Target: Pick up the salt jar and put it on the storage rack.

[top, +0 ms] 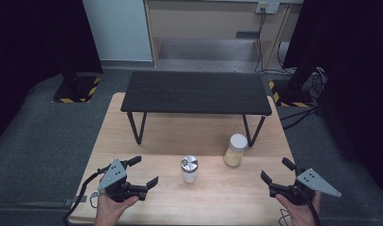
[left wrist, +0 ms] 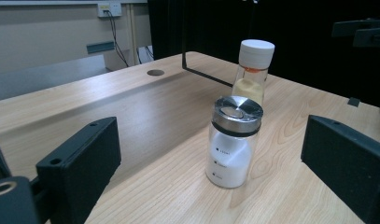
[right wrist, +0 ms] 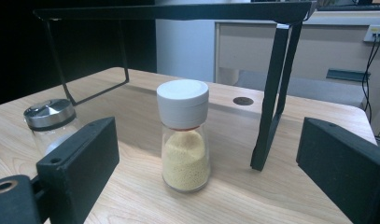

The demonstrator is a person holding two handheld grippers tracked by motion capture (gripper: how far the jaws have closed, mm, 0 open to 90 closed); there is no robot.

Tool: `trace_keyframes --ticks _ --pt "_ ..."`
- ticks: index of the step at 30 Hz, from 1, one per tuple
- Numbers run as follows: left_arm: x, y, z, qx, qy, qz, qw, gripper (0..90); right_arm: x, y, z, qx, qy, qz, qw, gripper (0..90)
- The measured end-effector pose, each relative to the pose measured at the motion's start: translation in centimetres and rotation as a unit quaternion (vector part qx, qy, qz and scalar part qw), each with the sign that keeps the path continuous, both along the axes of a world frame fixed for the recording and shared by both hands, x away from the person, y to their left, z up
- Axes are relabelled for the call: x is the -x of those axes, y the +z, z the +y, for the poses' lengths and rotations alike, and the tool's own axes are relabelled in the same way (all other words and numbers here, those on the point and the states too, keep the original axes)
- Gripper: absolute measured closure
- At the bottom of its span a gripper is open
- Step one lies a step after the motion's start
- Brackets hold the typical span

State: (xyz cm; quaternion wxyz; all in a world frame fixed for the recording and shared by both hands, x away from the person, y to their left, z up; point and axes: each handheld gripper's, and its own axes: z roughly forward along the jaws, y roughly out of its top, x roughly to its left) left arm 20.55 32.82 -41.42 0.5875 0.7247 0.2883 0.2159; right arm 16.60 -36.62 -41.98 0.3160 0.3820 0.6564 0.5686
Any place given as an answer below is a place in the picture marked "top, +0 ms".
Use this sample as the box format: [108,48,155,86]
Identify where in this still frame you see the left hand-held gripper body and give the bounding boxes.
[96,157,149,203]

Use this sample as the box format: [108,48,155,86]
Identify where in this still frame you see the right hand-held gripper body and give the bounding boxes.
[268,168,343,206]

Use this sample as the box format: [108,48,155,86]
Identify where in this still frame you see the silver-lidded jar of white powder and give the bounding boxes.
[180,154,199,185]

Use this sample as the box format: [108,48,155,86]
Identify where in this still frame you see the white-lidded jar of yellow powder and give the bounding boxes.
[223,133,248,168]

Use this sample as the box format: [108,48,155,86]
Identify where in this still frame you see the black shelf with metal legs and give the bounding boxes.
[120,70,273,148]

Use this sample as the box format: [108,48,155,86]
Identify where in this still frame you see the person's left hand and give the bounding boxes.
[93,187,140,226]

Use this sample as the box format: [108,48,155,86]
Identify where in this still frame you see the person's right hand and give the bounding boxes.
[275,190,323,226]

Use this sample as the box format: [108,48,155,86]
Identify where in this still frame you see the black stand base, yellow stripes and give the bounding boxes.
[267,79,315,108]
[51,73,102,104]

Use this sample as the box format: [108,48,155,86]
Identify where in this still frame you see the dark curtain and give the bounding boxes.
[0,0,104,149]
[282,0,383,202]

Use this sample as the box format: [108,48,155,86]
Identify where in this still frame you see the white panel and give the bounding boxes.
[82,0,154,62]

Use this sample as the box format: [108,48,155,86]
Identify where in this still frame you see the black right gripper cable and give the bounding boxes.
[306,197,322,226]

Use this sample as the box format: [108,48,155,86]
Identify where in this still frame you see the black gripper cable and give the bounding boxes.
[306,197,322,226]
[62,168,112,226]

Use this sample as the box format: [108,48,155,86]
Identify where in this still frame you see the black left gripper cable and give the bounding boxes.
[62,168,112,226]

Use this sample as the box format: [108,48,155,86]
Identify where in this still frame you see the grey metal bracket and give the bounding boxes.
[64,195,88,204]

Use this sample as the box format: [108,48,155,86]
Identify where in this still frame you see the thin black cable loop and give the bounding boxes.
[279,208,291,226]

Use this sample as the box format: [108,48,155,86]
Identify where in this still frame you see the black cables on floor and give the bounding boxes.
[279,105,322,131]

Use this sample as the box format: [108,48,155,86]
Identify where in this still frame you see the tangled cable bundle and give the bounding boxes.
[304,66,328,97]

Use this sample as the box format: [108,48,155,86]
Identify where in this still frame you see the black socket cables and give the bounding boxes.
[254,7,295,75]

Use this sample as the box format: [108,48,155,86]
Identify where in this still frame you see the white wall socket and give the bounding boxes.
[255,1,280,15]

